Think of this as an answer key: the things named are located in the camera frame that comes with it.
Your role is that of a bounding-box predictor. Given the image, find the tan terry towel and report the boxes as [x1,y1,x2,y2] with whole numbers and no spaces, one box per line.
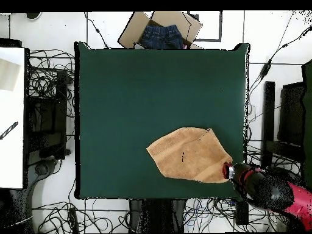
[146,126,233,184]

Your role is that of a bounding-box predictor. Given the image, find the black flat panel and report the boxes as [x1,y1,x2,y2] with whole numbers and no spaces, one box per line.
[277,81,308,147]

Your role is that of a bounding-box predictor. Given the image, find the black power brick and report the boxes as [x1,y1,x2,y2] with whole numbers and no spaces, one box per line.
[235,200,249,226]

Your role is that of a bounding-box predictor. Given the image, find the black upright bar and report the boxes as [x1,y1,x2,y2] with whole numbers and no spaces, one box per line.
[261,80,276,166]

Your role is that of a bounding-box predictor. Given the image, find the dark green table cloth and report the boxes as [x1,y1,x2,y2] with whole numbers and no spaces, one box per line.
[74,41,250,200]

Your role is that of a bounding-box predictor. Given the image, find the blue denim jeans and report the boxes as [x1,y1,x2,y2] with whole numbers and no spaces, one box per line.
[139,24,185,50]

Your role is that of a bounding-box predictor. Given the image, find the brown cardboard box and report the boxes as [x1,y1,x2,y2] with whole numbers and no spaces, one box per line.
[117,10,203,50]

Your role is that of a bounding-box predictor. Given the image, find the black equipment rack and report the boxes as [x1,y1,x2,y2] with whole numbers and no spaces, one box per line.
[24,70,71,160]

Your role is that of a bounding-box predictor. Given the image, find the white desk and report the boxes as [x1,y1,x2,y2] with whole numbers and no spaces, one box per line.
[0,46,26,190]

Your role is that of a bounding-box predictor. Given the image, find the beige box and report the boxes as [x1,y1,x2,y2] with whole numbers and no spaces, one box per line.
[0,58,21,92]

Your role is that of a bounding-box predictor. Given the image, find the black cable tangle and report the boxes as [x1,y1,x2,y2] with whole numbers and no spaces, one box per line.
[183,198,238,232]
[27,48,76,118]
[32,199,130,233]

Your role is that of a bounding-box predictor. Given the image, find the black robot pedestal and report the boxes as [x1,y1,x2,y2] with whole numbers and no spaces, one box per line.
[129,199,187,233]

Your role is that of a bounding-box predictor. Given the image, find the black cable with inline adapter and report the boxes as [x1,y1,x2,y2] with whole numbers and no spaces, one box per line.
[247,24,312,122]

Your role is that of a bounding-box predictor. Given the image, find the thin black cable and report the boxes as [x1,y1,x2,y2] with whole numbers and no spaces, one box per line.
[83,12,110,49]

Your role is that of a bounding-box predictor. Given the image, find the black ridged strap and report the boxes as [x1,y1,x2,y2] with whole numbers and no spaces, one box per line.
[0,121,19,141]

